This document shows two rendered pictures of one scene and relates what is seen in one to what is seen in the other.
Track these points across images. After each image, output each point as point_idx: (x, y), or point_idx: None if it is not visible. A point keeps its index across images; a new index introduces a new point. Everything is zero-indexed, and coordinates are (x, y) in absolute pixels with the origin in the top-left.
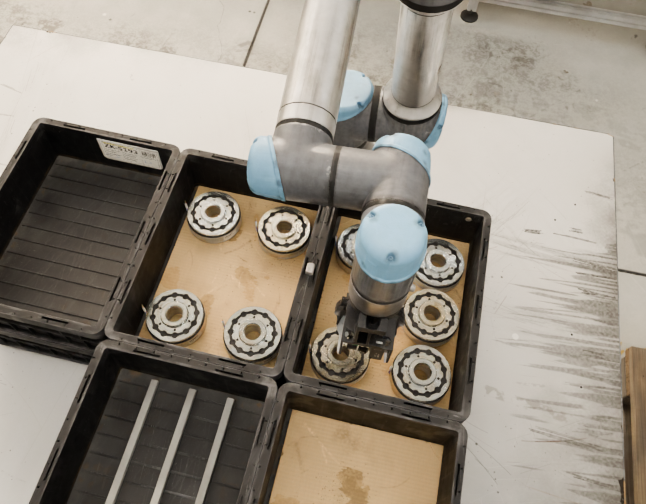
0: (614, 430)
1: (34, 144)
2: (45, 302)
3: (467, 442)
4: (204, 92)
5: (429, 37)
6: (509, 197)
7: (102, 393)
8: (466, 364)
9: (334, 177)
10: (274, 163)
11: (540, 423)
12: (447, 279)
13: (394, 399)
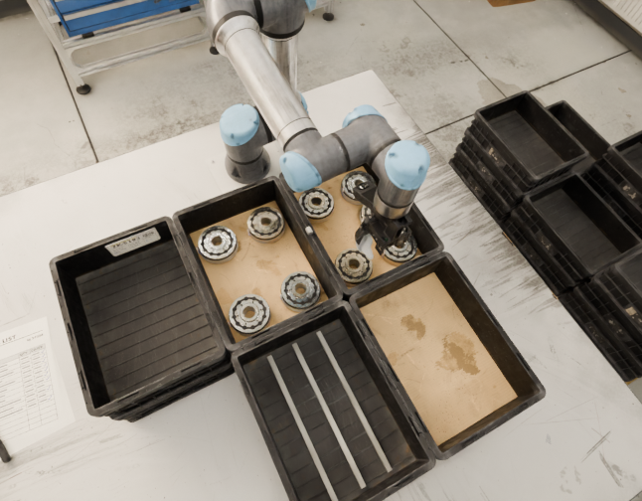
0: (483, 213)
1: (62, 278)
2: (158, 368)
3: None
4: (125, 180)
5: (291, 53)
6: None
7: (249, 385)
8: (422, 222)
9: (346, 151)
10: (309, 164)
11: (452, 233)
12: None
13: (406, 263)
